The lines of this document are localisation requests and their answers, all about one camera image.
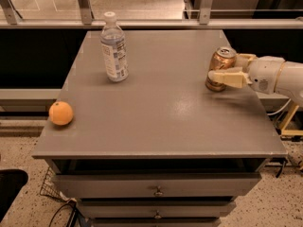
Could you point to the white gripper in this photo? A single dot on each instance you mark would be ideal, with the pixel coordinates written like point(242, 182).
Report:
point(264, 74)

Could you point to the grey drawer cabinet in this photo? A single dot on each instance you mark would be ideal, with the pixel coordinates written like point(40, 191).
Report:
point(159, 127)

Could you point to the clear plastic water bottle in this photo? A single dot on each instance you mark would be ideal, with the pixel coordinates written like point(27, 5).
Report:
point(113, 46)

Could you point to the top drawer metal knob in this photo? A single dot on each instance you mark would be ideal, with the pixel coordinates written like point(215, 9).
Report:
point(158, 192)

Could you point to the wire mesh basket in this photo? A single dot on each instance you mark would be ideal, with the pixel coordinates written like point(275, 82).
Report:
point(49, 189)

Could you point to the orange soda can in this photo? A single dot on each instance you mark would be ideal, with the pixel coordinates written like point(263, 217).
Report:
point(223, 58)

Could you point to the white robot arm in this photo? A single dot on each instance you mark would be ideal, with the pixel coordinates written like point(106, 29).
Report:
point(289, 81)

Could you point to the yellow metal frame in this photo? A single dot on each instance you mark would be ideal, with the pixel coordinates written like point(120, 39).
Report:
point(283, 125)

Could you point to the orange fruit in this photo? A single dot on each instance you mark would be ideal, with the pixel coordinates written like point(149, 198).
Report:
point(61, 113)

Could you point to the drawer metal knob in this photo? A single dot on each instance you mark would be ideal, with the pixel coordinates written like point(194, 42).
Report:
point(157, 215)
point(158, 192)

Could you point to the metal railing with posts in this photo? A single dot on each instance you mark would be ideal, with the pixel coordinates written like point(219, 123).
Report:
point(203, 14)

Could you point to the black chair seat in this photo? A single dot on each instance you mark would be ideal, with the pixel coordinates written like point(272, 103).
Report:
point(11, 182)

